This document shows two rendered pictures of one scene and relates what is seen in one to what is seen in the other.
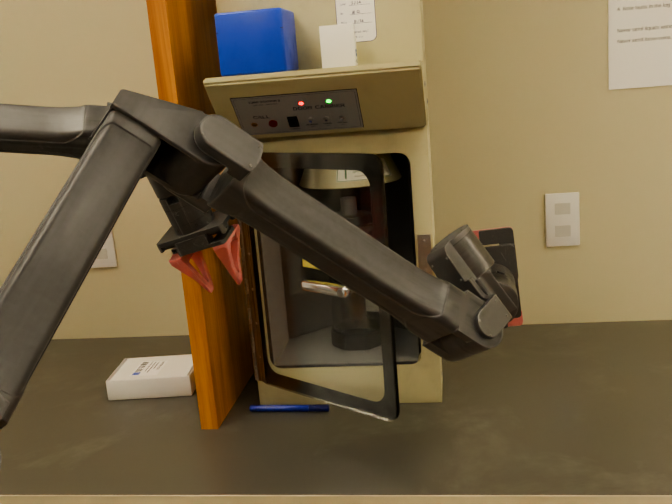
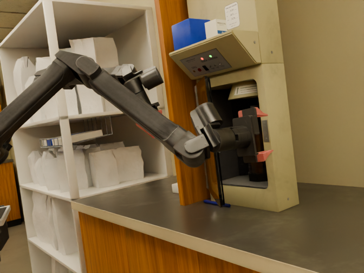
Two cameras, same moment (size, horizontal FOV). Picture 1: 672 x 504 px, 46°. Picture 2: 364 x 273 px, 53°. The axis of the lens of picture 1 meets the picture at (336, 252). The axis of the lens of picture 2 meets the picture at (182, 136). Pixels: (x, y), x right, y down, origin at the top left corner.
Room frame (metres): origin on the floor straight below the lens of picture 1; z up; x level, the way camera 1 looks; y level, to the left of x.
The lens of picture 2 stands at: (0.24, -0.75, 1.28)
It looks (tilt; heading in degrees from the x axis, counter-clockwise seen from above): 3 degrees down; 44
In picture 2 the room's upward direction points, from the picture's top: 7 degrees counter-clockwise
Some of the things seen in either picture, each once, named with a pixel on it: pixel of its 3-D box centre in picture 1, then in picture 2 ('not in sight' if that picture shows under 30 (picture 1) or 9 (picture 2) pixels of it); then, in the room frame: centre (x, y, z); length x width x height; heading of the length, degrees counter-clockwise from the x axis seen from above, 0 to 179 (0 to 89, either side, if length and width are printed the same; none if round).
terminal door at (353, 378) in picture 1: (313, 281); (207, 140); (1.19, 0.04, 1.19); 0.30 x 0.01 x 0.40; 46
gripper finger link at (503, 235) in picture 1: (490, 250); (255, 121); (1.09, -0.22, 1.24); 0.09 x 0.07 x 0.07; 169
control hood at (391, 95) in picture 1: (318, 102); (211, 57); (1.22, 0.01, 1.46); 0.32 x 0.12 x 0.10; 81
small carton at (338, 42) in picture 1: (338, 46); (216, 31); (1.21, -0.03, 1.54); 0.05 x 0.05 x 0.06; 85
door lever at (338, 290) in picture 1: (334, 285); not in sight; (1.11, 0.01, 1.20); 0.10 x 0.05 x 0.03; 46
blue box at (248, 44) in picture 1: (258, 43); (192, 35); (1.23, 0.09, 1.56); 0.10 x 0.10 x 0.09; 81
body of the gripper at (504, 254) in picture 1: (493, 287); (238, 137); (1.01, -0.21, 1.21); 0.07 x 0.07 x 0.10; 79
